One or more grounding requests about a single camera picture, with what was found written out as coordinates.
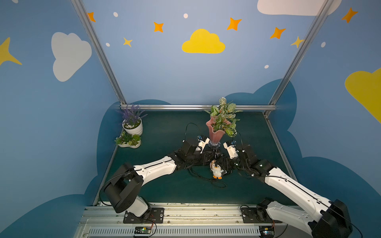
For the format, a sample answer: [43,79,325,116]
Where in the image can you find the left small circuit board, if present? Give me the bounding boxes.
[134,226,153,236]

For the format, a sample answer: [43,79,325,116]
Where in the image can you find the green leafy artificial plant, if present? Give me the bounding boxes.
[205,97,242,137]

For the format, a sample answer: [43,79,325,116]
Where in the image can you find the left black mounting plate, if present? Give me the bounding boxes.
[123,208,165,224]

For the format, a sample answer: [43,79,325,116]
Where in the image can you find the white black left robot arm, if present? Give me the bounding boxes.
[101,136,209,219]

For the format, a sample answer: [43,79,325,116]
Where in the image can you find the aluminium frame post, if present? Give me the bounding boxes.
[71,0,126,106]
[268,0,334,107]

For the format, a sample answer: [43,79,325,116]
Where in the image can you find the small circuit board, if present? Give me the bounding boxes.
[259,226,275,238]
[134,226,153,236]

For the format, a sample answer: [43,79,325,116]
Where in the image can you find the black bag with strap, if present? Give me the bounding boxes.
[186,149,234,189]

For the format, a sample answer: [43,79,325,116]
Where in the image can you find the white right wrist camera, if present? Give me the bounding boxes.
[223,140,239,159]

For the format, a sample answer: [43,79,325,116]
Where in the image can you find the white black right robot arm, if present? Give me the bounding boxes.
[226,145,354,238]

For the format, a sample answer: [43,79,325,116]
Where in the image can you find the aluminium frame rear crossbar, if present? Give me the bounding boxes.
[139,104,276,111]

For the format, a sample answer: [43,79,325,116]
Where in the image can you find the black mounting plate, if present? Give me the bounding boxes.
[123,208,165,224]
[240,205,281,224]

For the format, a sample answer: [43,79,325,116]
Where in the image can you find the white dish green succulents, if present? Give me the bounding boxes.
[115,131,141,149]

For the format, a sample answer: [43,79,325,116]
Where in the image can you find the right small circuit board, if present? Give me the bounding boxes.
[259,226,275,238]

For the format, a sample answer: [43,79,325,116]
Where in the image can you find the white pot lavender plant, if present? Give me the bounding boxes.
[120,104,147,136]

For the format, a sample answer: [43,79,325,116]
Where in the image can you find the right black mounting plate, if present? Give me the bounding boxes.
[240,205,281,224]

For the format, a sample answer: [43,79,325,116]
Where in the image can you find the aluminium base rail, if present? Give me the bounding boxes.
[74,203,309,238]

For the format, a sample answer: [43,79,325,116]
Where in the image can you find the aluminium frame post right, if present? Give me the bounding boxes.
[268,0,334,107]

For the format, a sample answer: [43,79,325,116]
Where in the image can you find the grey plush penguin decoration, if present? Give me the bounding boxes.
[210,160,226,179]

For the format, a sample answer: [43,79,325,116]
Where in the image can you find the pink vase with glass base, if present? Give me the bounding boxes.
[206,116,232,148]

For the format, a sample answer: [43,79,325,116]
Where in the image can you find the aluminium frame post left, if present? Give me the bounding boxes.
[71,0,126,106]

